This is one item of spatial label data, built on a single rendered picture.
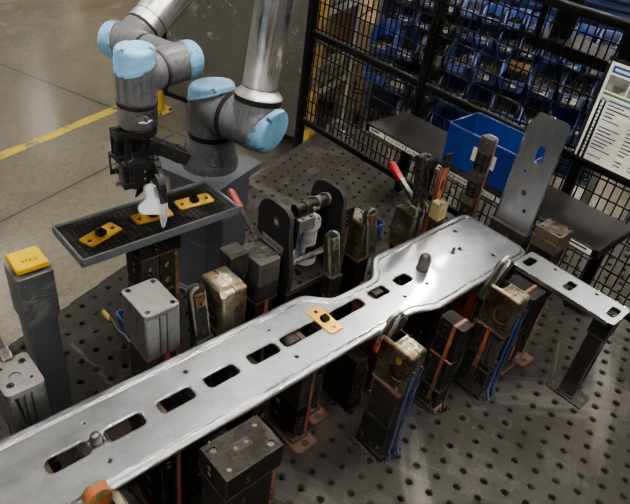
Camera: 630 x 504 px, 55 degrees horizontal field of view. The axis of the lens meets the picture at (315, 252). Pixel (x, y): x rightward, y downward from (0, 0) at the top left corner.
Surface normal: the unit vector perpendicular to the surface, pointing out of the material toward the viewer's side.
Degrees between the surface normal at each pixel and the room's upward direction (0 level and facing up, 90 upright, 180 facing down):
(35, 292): 90
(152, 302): 0
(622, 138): 90
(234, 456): 0
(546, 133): 90
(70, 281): 0
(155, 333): 90
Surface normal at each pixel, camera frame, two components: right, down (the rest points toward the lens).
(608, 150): -0.74, 0.33
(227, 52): -0.48, 0.49
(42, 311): 0.66, 0.51
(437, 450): 0.12, -0.80
